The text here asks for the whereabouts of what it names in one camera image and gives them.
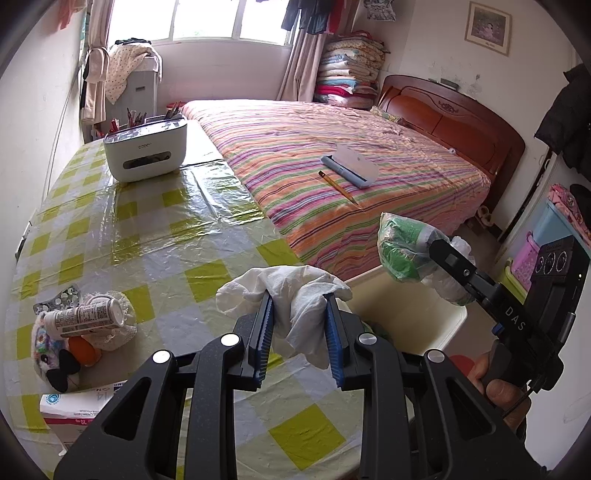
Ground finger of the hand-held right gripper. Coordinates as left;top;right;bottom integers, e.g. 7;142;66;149
427;237;504;315

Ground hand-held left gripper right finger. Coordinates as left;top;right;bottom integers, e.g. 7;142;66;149
324;292;543;480

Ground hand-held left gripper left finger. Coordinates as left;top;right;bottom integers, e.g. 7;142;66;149
53;292;276;480

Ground green plastic bag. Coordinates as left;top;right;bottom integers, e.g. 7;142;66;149
376;212;476;305

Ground white tissue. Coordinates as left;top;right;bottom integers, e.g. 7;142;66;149
216;265;352;370

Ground cream plastic bin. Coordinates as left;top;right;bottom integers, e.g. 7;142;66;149
344;265;468;356

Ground white labelled bottle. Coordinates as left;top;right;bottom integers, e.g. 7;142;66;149
44;298;125;340

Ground silver blister pack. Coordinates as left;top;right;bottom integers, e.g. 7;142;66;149
34;287;84;315

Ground person's right hand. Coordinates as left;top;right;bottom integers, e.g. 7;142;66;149
468;353;532;432

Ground green storage box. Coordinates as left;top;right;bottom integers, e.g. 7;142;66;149
494;258;527;303

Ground pink storage box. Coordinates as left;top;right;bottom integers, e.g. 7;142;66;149
510;231;550;291

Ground red stool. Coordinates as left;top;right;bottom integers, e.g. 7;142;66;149
450;354;476;376

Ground blue storage box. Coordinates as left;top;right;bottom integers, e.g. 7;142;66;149
531;198;591;259

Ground pink printed bag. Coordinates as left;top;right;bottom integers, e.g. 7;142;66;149
547;184;591;250

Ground yellow pencil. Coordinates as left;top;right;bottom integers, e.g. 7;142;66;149
318;171;358;206

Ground wooden headboard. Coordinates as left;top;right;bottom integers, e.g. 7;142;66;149
376;74;527;213

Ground white blue pencil case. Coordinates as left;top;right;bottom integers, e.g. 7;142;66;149
321;143;380;189

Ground small floral pillow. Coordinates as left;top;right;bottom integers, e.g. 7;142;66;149
369;105;402;124

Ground dark hanging coat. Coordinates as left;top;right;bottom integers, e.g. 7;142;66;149
534;64;591;169

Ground bed with striped sheet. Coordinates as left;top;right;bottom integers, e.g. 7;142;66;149
180;99;492;280

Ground white red medicine box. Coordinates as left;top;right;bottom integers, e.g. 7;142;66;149
39;381;127;450

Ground white plush toy black bow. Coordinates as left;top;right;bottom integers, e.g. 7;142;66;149
31;311;102;393

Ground stack of folded quilts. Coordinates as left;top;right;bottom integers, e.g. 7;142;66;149
314;30;386;107

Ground white desk organizer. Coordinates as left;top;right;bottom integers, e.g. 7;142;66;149
102;115;189;183

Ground beige curtain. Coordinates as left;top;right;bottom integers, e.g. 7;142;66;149
277;28;331;102
90;0;116;51

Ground bunch of pens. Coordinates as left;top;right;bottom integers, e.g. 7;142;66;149
108;102;183;132

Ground white cabinet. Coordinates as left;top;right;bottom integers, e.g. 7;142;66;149
122;65;160;123

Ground row of hanging clothes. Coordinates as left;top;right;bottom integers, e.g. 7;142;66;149
254;0;398;35

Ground white dotted cloth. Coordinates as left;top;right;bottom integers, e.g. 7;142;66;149
105;44;162;104

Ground beige hanging garment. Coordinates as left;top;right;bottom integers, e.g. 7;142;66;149
81;46;112;123

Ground window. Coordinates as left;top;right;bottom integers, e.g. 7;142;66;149
108;0;296;47

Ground orange grey hanging cloth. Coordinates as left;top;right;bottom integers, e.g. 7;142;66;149
55;0;90;31

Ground framed wall picture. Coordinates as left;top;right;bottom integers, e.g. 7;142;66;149
464;1;512;57

